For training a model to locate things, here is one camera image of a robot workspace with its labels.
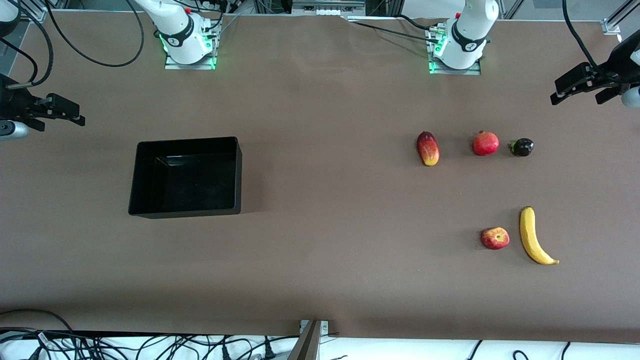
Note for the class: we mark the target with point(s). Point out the grey aluminium camera post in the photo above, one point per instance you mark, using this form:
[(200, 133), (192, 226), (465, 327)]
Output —
[(307, 345)]

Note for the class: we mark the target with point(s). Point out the red pomegranate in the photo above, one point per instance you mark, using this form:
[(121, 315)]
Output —
[(486, 144)]

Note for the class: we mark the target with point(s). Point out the black plastic box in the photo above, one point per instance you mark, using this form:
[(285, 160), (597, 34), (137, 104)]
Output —
[(185, 180)]

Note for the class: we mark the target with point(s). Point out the yellow banana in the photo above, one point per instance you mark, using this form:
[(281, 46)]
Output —
[(527, 235)]

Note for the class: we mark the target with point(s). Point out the red apple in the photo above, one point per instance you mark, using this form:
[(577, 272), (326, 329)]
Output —
[(495, 238)]

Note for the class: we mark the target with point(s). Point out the red yellow mango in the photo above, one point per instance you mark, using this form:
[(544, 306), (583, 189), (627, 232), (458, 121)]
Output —
[(428, 149)]

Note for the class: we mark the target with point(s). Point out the silver post bracket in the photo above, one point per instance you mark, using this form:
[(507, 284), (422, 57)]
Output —
[(325, 327)]

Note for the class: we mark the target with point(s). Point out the silver power strip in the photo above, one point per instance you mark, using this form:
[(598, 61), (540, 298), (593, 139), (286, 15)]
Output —
[(327, 10)]

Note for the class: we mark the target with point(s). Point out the dark purple mangosteen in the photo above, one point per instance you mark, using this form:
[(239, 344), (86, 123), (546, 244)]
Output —
[(522, 147)]

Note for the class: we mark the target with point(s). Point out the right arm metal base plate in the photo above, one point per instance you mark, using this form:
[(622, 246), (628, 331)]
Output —
[(172, 65)]

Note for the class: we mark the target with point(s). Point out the aluminium frame profile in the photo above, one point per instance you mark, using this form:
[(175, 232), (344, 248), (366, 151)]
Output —
[(37, 15)]

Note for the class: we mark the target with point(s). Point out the brown table cover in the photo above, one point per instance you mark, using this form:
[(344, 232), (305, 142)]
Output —
[(320, 280)]

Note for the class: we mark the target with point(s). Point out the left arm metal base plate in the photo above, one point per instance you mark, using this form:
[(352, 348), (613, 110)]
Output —
[(470, 71)]

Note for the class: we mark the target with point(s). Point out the aluminium corner bracket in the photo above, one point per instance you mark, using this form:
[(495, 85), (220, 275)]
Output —
[(612, 26)]

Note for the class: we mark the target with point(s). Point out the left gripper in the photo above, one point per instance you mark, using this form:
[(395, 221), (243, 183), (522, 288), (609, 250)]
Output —
[(613, 69)]

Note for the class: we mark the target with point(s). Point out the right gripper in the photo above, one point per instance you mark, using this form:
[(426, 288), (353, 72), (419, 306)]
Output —
[(15, 103)]

